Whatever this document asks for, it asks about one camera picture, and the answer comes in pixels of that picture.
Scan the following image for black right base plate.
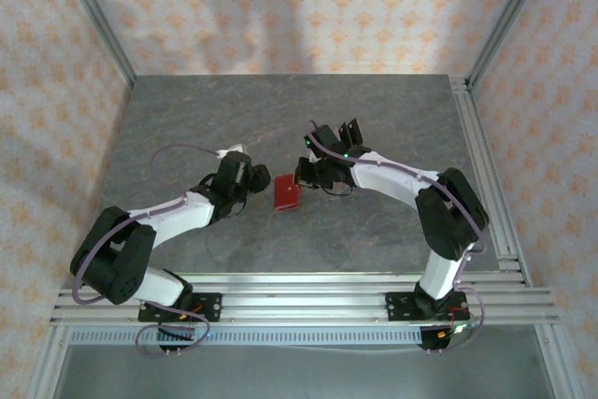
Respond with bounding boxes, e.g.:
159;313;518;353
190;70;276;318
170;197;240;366
385;291;468;323

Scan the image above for aluminium side rail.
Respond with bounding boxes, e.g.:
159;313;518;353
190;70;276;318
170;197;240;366
450;76;532;286

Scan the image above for black base electronics box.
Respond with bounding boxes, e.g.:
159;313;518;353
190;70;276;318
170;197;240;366
417;323;471;356

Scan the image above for grey slotted cable duct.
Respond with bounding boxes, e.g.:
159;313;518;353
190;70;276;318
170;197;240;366
69;327;424;347

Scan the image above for aluminium frame leg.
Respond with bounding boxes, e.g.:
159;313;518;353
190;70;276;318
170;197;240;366
532;323;578;399
27;323;71;399

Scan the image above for aluminium frame post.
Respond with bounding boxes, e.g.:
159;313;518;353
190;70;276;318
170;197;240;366
466;0;555;90
50;0;137;88

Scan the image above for aluminium mounting rail beam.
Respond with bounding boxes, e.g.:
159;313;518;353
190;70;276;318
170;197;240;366
49;272;560;328

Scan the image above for black card stand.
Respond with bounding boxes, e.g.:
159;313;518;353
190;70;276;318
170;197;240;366
336;118;366;147

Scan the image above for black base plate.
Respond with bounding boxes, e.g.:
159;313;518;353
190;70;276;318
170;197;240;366
385;291;468;323
137;292;222;324

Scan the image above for grey metal shelf panel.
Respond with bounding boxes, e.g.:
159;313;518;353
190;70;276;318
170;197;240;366
50;345;557;399

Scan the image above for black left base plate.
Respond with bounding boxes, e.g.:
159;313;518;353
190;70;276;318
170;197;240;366
137;292;222;324

